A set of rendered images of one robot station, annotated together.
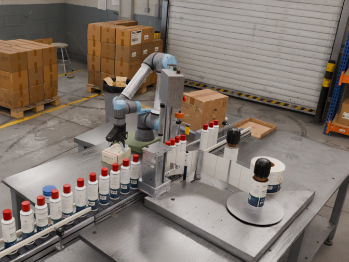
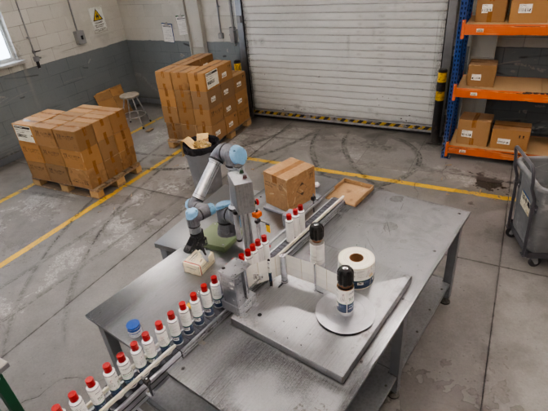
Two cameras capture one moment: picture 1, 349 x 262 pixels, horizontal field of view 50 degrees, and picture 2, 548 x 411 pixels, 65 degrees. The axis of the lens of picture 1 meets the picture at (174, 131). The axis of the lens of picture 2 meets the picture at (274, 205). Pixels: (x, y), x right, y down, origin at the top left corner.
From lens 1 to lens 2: 59 cm
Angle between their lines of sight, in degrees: 9
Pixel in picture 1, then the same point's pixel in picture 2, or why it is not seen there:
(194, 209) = (282, 324)
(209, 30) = (296, 50)
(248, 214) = (338, 323)
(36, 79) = (109, 150)
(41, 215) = (124, 370)
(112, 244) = (202, 379)
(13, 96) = (89, 176)
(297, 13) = (395, 16)
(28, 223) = (113, 382)
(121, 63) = (201, 112)
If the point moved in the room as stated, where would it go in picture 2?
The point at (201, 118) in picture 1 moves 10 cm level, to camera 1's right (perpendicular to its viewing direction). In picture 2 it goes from (286, 197) to (301, 196)
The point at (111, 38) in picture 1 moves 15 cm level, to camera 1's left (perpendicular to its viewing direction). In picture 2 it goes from (183, 84) to (173, 85)
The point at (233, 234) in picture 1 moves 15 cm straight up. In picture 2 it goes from (322, 351) to (321, 328)
